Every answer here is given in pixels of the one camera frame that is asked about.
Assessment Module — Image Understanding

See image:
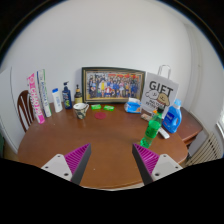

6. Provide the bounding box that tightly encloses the flat round red coaster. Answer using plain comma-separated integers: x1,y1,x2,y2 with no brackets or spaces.
93,111,108,121

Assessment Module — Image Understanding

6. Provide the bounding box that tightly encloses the brown pump bottle yellow label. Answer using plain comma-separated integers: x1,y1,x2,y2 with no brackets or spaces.
73,84,84,105

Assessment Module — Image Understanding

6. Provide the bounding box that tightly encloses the white remote control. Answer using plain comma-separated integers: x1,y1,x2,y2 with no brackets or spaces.
158,126,171,140

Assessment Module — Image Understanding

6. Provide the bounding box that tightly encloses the white bottle with blue cap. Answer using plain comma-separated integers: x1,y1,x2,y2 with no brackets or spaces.
51,87,64,113

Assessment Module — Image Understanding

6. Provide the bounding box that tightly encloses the small patterned snack pack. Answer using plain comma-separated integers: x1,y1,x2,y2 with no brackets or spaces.
140,113,153,122

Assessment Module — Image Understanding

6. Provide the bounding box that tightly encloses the white paper gift bag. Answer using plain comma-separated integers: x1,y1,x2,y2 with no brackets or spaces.
139,64,180,120

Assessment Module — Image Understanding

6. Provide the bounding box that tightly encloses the framed group photo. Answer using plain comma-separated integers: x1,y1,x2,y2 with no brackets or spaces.
81,66,147,104

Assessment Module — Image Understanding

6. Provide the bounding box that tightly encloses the brown wooden chair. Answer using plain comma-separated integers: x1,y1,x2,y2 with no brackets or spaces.
16,89,36,133

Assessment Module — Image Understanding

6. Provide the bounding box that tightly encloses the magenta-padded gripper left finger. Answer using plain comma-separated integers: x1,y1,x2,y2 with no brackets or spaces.
40,143,92,185

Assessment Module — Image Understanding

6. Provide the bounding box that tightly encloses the patterned ceramic mug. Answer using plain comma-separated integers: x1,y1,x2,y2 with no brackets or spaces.
72,102,90,120

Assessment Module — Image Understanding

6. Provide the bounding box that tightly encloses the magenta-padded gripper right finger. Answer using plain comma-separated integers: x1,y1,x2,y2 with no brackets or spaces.
131,143,184,185

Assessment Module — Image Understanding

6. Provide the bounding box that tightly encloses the long pink box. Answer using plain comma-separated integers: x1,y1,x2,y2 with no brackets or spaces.
26,72,46,125

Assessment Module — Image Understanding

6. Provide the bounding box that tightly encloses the dark blue pump bottle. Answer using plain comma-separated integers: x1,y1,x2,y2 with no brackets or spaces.
61,80,73,110

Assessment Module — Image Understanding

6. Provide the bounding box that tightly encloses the long white green box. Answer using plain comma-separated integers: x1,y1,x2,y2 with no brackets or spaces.
36,68,53,118

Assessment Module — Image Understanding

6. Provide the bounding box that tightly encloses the blue detergent bottle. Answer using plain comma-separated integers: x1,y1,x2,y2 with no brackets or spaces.
162,98,183,134

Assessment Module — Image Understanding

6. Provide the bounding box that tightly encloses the white radiator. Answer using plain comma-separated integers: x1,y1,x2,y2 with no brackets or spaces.
186,131,224,167

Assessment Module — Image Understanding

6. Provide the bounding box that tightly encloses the green plastic drink bottle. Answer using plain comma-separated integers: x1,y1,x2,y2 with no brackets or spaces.
139,106,165,150

